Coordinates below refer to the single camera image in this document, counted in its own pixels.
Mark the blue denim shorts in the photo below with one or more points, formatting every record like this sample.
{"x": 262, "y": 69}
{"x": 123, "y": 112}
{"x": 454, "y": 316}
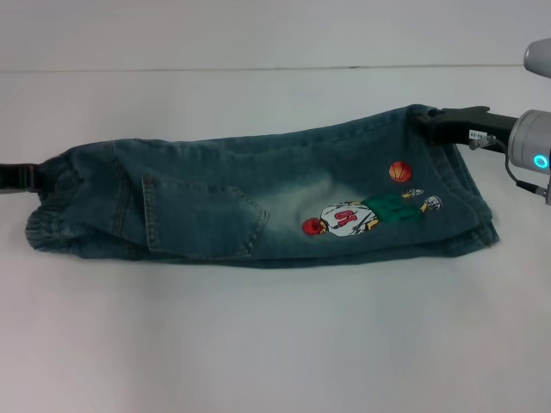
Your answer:
{"x": 215, "y": 206}

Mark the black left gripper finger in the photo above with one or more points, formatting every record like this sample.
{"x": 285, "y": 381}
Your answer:
{"x": 35, "y": 177}

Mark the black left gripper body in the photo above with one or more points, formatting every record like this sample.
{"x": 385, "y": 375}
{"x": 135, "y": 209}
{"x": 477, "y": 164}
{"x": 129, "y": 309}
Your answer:
{"x": 12, "y": 177}

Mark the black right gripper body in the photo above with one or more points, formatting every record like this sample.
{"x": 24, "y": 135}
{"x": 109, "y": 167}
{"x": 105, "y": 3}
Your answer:
{"x": 469, "y": 125}

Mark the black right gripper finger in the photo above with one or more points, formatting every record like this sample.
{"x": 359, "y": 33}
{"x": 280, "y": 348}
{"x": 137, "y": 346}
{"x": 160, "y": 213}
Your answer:
{"x": 421, "y": 121}

